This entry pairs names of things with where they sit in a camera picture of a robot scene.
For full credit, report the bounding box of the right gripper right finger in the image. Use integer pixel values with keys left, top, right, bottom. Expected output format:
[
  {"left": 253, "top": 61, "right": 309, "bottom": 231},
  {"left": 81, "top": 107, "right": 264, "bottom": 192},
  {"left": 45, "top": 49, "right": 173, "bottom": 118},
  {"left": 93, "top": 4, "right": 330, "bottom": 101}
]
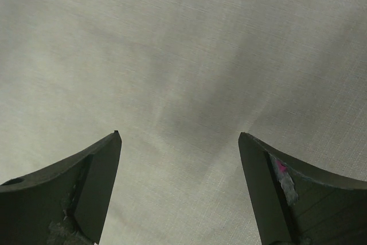
[{"left": 238, "top": 133, "right": 366, "bottom": 244}]

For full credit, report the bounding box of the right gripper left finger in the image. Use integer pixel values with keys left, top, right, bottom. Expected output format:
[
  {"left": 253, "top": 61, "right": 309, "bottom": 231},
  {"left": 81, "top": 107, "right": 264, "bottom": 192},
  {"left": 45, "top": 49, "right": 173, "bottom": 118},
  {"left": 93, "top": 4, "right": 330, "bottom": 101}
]
[{"left": 1, "top": 131, "right": 122, "bottom": 244}]

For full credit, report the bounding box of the beige cloth napkin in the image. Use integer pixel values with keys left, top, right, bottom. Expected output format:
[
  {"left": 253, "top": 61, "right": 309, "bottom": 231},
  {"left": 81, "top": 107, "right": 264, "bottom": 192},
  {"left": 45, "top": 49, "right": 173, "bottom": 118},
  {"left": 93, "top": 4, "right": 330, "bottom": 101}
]
[{"left": 1, "top": 0, "right": 366, "bottom": 244}]

